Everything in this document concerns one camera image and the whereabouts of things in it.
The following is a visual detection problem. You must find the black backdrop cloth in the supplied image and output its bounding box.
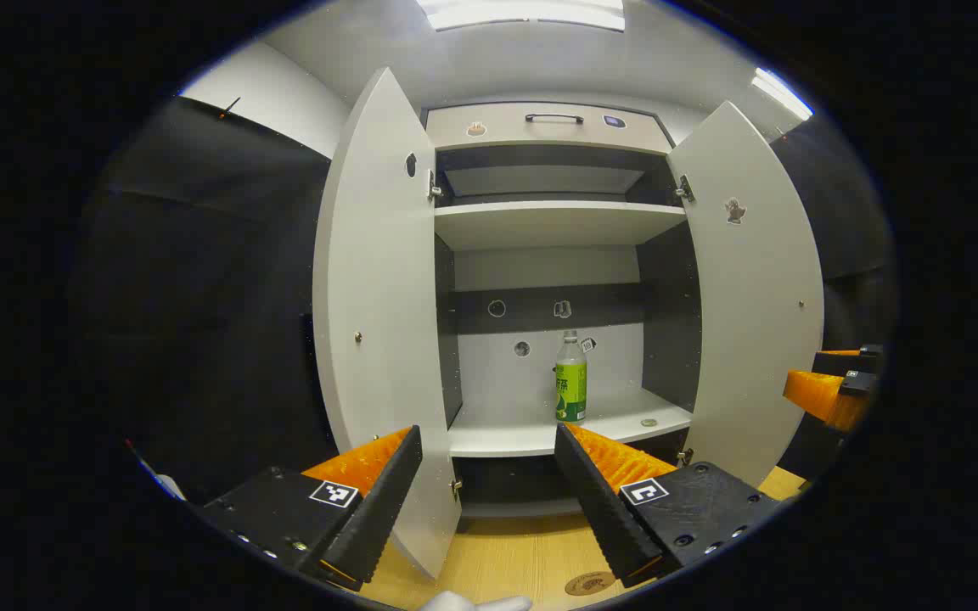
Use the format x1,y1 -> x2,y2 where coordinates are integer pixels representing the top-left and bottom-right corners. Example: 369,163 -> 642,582
69,93 -> 897,510

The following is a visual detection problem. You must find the green tea bottle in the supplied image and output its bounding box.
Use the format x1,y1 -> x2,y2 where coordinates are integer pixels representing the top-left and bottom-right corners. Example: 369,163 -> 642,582
554,329 -> 589,423

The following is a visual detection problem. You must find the narrow ceiling light panel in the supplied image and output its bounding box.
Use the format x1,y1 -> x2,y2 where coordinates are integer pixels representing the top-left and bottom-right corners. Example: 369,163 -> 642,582
750,68 -> 814,120

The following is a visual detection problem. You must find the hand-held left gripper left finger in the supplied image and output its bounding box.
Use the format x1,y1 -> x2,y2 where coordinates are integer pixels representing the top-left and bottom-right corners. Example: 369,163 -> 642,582
200,424 -> 424,592

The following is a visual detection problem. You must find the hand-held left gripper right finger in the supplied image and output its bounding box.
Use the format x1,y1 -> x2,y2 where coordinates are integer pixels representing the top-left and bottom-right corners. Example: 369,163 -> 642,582
554,423 -> 783,589

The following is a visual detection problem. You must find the round cork coaster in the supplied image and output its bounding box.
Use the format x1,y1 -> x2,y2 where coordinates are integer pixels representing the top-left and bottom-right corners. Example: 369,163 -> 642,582
565,571 -> 617,597

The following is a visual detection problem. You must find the grey cabinet door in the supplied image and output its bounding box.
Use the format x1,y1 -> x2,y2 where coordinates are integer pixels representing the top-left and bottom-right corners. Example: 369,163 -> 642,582
312,66 -> 463,582
666,100 -> 825,489

